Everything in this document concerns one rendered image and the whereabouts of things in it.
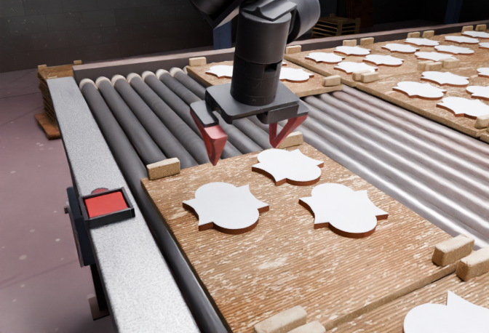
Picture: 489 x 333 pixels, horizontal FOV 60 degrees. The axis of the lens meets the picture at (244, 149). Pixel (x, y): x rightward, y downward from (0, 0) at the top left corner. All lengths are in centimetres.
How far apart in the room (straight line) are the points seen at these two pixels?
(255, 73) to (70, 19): 515
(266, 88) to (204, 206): 24
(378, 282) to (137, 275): 31
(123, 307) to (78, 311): 135
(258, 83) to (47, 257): 184
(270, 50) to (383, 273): 31
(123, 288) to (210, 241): 13
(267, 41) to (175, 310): 33
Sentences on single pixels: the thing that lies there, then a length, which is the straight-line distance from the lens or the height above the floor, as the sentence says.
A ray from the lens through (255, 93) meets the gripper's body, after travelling 49.
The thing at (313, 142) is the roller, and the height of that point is 91.
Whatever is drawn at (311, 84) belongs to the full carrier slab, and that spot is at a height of 94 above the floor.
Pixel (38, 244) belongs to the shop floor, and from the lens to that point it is 232.
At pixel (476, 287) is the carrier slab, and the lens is 60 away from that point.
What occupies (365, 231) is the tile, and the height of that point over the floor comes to 95.
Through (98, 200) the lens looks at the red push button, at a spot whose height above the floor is 93.
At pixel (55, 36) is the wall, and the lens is 558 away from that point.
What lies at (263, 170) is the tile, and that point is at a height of 94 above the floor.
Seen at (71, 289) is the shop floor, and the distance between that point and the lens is 201.
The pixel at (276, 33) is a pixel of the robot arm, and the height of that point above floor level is 122.
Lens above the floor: 131
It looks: 26 degrees down
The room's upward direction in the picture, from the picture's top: straight up
